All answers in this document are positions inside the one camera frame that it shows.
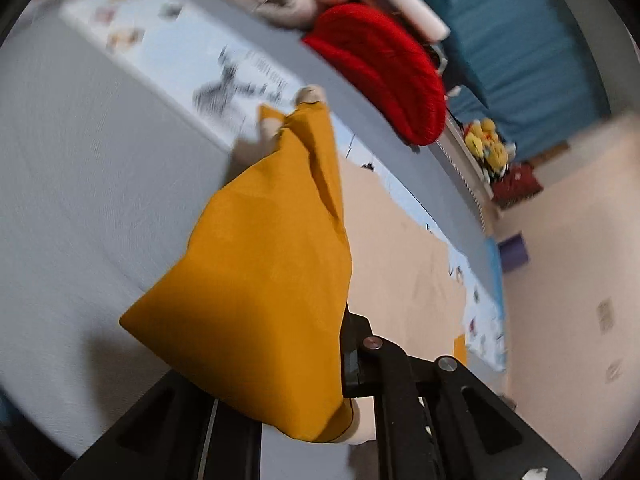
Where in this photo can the beige garment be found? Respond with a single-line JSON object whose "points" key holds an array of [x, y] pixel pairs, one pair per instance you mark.
{"points": [[400, 260]]}

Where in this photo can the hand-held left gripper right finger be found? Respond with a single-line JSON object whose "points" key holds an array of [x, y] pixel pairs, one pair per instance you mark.
{"points": [[357, 355]]}

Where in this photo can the blue curtain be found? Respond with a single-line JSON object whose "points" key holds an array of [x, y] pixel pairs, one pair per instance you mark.
{"points": [[525, 60]]}

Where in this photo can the light blue printed blanket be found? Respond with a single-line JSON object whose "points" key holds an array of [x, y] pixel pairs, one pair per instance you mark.
{"points": [[150, 25]]}

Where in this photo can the teal cloth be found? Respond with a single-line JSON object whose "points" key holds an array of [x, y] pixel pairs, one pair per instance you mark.
{"points": [[470, 97]]}

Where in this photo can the mustard yellow garment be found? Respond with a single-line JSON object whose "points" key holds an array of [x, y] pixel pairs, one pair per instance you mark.
{"points": [[260, 285]]}

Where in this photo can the white wall socket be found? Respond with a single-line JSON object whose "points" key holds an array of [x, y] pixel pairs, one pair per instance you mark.
{"points": [[614, 371], [605, 315]]}

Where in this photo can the purple box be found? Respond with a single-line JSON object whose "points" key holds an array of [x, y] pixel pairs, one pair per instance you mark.
{"points": [[514, 252]]}

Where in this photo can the yellow plush toy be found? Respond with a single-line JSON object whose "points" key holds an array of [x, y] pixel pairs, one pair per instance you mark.
{"points": [[485, 142]]}

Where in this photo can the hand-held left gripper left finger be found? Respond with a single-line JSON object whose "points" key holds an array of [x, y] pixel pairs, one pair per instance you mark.
{"points": [[165, 425]]}

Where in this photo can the red knitted garment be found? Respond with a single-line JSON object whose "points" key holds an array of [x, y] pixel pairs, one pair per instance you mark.
{"points": [[385, 70]]}

